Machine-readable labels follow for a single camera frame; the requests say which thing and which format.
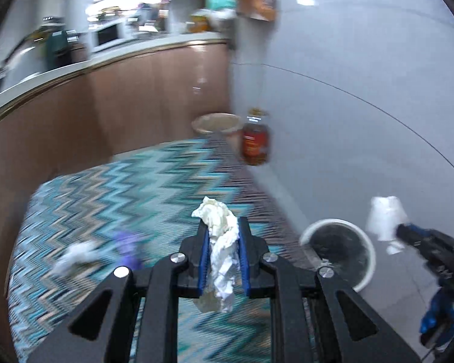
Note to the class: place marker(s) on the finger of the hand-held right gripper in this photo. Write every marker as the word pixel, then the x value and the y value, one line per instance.
pixel 412 234

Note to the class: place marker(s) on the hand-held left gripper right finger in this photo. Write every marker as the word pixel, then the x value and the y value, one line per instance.
pixel 244 257

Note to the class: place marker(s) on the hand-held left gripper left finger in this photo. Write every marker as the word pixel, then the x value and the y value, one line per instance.
pixel 204 257

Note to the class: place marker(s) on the large cream tissue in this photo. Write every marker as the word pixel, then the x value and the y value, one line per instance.
pixel 223 257

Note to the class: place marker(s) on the white round waste bin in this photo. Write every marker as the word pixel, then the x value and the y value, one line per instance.
pixel 340 245

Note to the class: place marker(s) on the purple plastic wrapper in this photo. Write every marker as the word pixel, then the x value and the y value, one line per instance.
pixel 128 249

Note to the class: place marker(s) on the zigzag patterned mat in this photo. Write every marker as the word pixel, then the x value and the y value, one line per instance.
pixel 136 189

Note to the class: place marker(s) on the amber oil bottle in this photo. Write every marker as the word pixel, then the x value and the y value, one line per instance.
pixel 255 143

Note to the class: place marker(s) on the small white crumpled tissue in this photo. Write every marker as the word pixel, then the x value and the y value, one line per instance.
pixel 73 259

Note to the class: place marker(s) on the beige plastic basin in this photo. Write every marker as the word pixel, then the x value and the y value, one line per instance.
pixel 215 123

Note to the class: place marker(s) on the brown curved counter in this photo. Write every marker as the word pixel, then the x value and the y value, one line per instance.
pixel 136 94

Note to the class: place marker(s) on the yellow container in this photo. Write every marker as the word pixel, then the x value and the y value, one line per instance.
pixel 200 22

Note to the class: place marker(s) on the white microwave oven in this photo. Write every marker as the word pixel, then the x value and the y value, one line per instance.
pixel 108 36

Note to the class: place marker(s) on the dark green appliance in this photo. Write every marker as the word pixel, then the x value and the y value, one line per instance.
pixel 58 51

